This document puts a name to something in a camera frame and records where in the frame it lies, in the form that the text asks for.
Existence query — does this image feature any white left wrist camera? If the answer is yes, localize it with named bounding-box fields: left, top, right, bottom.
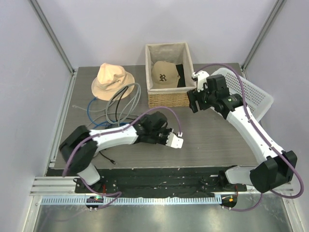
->
left=165, top=132, right=183, bottom=149

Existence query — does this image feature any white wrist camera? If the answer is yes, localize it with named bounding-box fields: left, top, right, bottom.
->
left=191, top=71, right=210, bottom=92
left=165, top=132, right=183, bottom=149

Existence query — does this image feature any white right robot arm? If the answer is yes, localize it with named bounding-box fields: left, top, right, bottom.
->
left=187, top=71, right=297, bottom=193

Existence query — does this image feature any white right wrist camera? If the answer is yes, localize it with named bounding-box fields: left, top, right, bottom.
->
left=191, top=71, right=210, bottom=92

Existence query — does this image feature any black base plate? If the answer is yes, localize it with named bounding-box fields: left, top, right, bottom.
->
left=45, top=166, right=278, bottom=194

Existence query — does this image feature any beige bucket hat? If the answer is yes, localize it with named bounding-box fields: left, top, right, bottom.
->
left=91, top=63, right=135, bottom=101

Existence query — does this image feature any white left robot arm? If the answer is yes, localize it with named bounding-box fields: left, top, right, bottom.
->
left=59, top=112, right=177, bottom=193

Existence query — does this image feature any white perforated plastic basket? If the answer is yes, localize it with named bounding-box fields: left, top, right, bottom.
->
left=212, top=68, right=274, bottom=122

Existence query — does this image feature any wicker basket with liner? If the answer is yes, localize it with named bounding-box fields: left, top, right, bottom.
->
left=145, top=42, right=196, bottom=108

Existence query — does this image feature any grey ethernet cable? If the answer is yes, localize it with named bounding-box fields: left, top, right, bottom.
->
left=72, top=82, right=141, bottom=125

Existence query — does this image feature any black cloth in basket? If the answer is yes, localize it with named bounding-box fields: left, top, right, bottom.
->
left=176, top=64, right=186, bottom=87

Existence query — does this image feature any aluminium frame rail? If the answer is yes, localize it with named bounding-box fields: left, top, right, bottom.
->
left=30, top=175, right=295, bottom=206

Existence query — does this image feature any tan baseball cap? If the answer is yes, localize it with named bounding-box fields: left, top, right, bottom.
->
left=152, top=61, right=179, bottom=89

